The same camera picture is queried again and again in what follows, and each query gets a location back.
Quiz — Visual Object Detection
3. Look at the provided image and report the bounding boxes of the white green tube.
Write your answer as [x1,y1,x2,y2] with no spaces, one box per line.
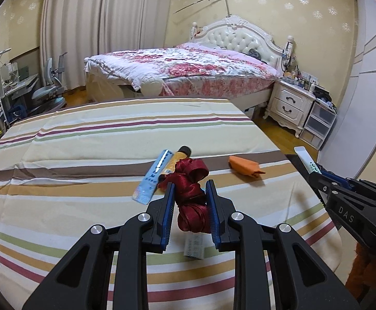
[294,146,321,174]

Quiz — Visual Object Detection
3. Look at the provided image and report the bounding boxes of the orange paper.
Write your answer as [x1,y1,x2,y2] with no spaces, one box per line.
[228,155,266,179]

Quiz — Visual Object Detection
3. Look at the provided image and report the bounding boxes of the blue sachet packet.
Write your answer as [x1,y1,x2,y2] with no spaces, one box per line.
[132,150,173,205]

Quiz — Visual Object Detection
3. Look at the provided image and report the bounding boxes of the dark red ribbon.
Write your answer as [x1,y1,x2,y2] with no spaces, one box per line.
[158,158,210,234]

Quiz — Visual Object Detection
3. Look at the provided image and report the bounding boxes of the plastic drawer unit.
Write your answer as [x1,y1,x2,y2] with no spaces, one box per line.
[300,99,337,150]

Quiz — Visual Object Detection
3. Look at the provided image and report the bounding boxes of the white wardrobe door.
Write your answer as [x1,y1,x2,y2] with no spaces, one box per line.
[319,0,376,178]

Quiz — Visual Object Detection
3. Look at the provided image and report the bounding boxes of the white nightstand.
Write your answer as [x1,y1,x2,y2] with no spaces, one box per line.
[263,80,315,138]

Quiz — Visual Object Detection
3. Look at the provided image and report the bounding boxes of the striped bed sheet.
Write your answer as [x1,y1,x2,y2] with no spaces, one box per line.
[0,97,342,309]

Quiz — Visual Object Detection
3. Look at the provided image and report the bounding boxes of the white tufted bed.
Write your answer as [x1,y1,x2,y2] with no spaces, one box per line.
[84,15,294,102]

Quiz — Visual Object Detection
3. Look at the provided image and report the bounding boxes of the pink floral quilt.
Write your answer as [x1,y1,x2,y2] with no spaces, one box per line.
[84,43,280,91]

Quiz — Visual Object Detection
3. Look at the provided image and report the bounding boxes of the grey desk chair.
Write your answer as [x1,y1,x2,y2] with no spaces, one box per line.
[30,52,67,115]

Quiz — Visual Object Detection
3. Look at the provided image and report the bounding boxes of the study desk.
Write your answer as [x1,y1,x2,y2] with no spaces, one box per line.
[0,63,39,123]

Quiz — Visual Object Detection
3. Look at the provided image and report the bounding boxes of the mosquito net pole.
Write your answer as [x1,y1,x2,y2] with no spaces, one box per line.
[174,0,232,18]

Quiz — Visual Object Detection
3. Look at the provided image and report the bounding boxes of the beige curtains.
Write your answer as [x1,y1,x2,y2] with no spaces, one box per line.
[39,0,170,90]

